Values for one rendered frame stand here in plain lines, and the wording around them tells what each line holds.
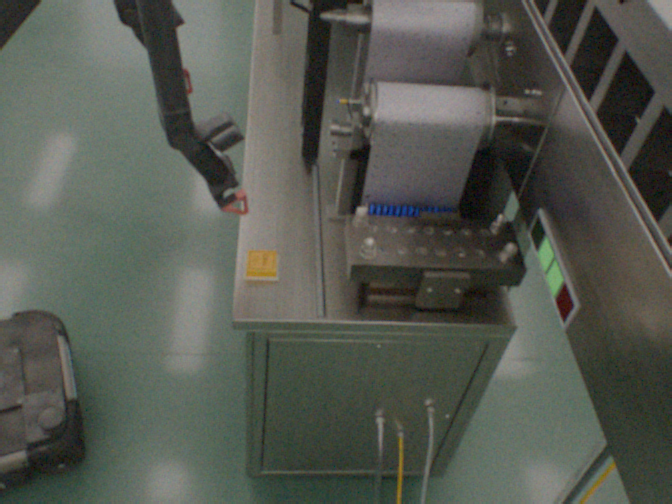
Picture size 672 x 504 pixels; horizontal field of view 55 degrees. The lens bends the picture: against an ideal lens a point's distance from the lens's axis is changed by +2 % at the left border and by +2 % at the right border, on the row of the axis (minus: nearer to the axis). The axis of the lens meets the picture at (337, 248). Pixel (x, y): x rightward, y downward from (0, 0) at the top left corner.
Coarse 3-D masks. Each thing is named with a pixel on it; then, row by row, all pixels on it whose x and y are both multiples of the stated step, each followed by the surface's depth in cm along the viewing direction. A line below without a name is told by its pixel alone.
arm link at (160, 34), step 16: (144, 0) 106; (160, 0) 107; (144, 16) 108; (160, 16) 108; (144, 32) 111; (160, 32) 110; (176, 32) 112; (160, 48) 112; (176, 48) 114; (160, 64) 114; (176, 64) 116; (160, 80) 117; (176, 80) 118; (160, 96) 119; (176, 96) 120; (160, 112) 123; (176, 112) 122; (176, 128) 124; (192, 128) 126
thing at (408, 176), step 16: (384, 160) 144; (400, 160) 144; (416, 160) 144; (432, 160) 145; (448, 160) 145; (464, 160) 145; (368, 176) 147; (384, 176) 147; (400, 176) 148; (416, 176) 148; (432, 176) 148; (448, 176) 148; (464, 176) 149; (368, 192) 151; (384, 192) 151; (400, 192) 151; (416, 192) 151; (432, 192) 152; (448, 192) 152
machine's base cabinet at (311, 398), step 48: (288, 336) 147; (336, 336) 148; (384, 336) 149; (432, 336) 150; (480, 336) 151; (288, 384) 163; (336, 384) 164; (384, 384) 165; (432, 384) 166; (480, 384) 167; (288, 432) 181; (336, 432) 182; (384, 432) 184
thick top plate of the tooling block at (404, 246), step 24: (384, 216) 151; (360, 240) 145; (384, 240) 145; (408, 240) 146; (432, 240) 147; (456, 240) 148; (480, 240) 149; (504, 240) 150; (360, 264) 140; (384, 264) 140; (408, 264) 141; (432, 264) 142; (456, 264) 143; (480, 264) 143; (504, 264) 144
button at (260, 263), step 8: (248, 256) 152; (256, 256) 152; (264, 256) 153; (272, 256) 153; (248, 264) 150; (256, 264) 151; (264, 264) 151; (272, 264) 151; (248, 272) 149; (256, 272) 149; (264, 272) 150; (272, 272) 150
